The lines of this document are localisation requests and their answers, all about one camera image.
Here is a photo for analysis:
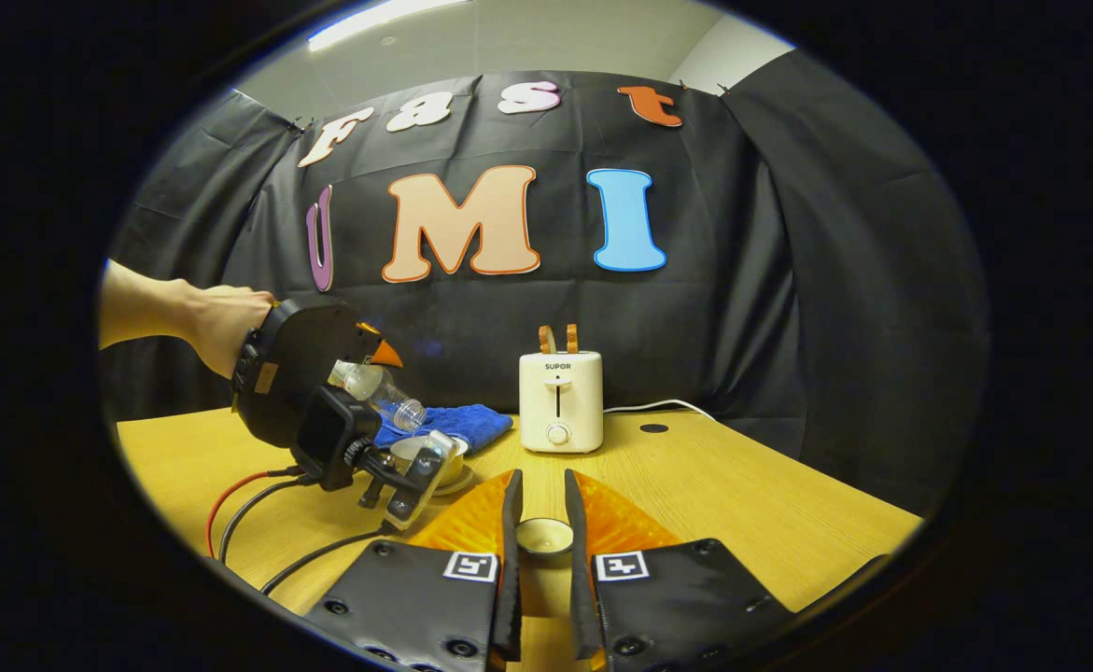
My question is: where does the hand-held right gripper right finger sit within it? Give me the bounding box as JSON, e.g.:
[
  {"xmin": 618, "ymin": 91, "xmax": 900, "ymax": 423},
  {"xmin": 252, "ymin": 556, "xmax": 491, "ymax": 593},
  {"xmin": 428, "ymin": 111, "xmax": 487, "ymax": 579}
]
[{"xmin": 563, "ymin": 469, "xmax": 799, "ymax": 672}]

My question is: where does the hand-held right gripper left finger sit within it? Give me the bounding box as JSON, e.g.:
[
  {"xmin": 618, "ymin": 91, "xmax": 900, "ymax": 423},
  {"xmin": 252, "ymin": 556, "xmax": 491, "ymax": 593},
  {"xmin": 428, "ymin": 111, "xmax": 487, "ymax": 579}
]
[{"xmin": 303, "ymin": 469, "xmax": 524, "ymax": 672}]

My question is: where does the clear plastic water bottle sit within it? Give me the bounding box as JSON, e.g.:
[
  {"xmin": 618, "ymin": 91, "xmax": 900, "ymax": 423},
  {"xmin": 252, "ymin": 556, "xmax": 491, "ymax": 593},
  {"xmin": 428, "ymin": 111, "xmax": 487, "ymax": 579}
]
[{"xmin": 329, "ymin": 359, "xmax": 428, "ymax": 432}]

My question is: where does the white ceramic teacup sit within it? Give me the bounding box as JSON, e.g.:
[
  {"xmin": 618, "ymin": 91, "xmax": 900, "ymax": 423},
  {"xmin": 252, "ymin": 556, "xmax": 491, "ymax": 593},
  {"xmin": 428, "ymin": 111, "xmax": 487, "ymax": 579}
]
[{"xmin": 390, "ymin": 435, "xmax": 469, "ymax": 488}]

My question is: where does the blue towel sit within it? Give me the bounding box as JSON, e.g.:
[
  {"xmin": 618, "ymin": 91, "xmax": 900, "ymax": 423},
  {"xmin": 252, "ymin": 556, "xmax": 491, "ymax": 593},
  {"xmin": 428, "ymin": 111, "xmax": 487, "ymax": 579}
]
[{"xmin": 373, "ymin": 403, "xmax": 514, "ymax": 457}]

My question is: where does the cream white toaster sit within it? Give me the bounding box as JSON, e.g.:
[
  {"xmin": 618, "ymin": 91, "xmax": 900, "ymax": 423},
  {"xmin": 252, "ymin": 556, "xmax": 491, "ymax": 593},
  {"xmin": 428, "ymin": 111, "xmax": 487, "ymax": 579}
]
[{"xmin": 519, "ymin": 351, "xmax": 604, "ymax": 455}]

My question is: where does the black backdrop cloth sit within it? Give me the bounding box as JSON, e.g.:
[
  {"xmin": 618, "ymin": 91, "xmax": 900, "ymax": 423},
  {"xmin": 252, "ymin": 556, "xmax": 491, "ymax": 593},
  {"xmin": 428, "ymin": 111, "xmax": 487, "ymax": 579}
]
[{"xmin": 98, "ymin": 49, "xmax": 990, "ymax": 516}]

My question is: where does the black cable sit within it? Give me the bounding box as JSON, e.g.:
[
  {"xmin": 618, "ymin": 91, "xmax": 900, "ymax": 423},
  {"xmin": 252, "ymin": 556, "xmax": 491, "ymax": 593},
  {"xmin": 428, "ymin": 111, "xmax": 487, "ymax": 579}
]
[
  {"xmin": 259, "ymin": 525, "xmax": 399, "ymax": 596},
  {"xmin": 218, "ymin": 475, "xmax": 315, "ymax": 565}
]

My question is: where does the red cable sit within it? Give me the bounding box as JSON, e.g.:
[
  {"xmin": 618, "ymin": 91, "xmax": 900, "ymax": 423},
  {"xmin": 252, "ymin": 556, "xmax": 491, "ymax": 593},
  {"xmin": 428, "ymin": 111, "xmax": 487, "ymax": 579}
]
[{"xmin": 205, "ymin": 469, "xmax": 309, "ymax": 559}]

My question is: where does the white toaster power cable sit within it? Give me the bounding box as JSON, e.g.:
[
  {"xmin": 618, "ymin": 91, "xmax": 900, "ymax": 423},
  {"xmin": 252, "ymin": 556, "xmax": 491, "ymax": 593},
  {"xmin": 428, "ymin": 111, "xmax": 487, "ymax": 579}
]
[{"xmin": 602, "ymin": 399, "xmax": 718, "ymax": 424}]

